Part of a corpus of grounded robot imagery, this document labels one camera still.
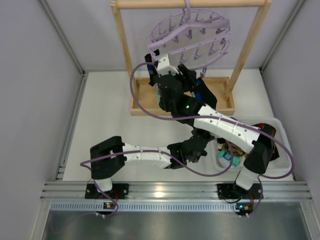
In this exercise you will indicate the aluminium mounting rail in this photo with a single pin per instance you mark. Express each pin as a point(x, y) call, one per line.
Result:
point(169, 196)

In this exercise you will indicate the black sock grey patch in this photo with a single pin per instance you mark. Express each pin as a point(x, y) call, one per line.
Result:
point(152, 71)

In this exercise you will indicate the brown striped sock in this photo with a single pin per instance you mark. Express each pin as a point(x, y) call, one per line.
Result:
point(237, 151)

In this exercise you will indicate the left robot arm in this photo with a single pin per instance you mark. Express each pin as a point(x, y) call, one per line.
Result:
point(109, 156)

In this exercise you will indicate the purple round clip hanger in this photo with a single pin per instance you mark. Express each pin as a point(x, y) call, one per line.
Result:
point(194, 37)

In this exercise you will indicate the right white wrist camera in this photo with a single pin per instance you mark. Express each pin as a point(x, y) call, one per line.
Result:
point(164, 67)

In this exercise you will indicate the mint white sock in basket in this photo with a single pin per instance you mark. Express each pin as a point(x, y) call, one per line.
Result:
point(228, 158)

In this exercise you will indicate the white plastic basket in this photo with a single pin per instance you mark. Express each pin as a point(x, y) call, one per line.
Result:
point(277, 167)

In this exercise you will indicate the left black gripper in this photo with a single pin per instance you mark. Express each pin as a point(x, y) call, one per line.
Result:
point(196, 144)

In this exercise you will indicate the black sock blue accents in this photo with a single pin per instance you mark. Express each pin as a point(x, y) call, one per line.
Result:
point(203, 93)

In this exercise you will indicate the red yellow argyle sock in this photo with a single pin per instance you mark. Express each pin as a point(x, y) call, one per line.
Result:
point(266, 142)

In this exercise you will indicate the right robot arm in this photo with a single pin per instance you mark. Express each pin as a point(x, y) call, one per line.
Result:
point(189, 101)

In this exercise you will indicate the mint green white sock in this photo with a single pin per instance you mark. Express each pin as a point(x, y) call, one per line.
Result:
point(158, 96)

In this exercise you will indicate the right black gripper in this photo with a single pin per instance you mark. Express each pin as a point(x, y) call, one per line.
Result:
point(167, 77)

